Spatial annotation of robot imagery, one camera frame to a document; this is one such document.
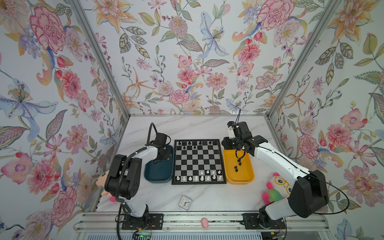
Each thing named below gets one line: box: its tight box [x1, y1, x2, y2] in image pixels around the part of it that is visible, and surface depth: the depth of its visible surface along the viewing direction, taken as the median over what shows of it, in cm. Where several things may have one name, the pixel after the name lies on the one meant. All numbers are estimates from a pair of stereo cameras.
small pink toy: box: [201, 217, 209, 229], surface depth 75 cm
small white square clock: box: [178, 195, 192, 211], surface depth 80 cm
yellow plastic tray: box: [223, 149, 255, 185], surface depth 92 cm
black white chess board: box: [171, 139, 227, 185], surface depth 95 cm
